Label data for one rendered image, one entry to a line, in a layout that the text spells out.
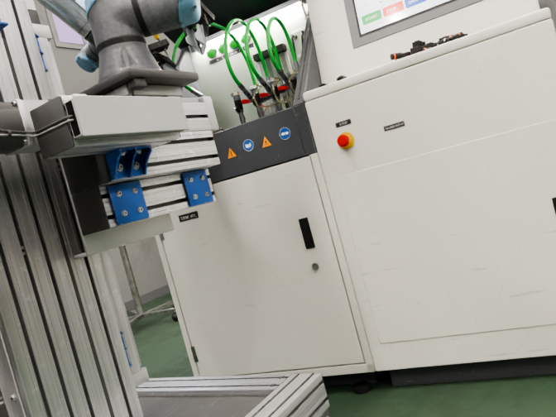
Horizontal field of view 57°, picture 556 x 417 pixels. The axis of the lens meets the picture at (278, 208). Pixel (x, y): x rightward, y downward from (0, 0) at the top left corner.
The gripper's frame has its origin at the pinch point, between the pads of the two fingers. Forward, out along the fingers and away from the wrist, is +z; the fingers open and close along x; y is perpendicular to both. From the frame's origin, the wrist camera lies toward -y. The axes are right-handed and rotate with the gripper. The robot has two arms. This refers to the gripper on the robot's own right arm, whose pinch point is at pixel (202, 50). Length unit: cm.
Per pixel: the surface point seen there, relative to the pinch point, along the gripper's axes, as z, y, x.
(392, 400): 121, 3, 33
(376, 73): 25, -2, 52
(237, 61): -9, -57, -16
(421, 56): 25, -2, 65
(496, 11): 16, -26, 87
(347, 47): 9.4, -27.9, 40.1
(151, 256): 82, -249, -251
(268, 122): 28.5, -2.6, 15.0
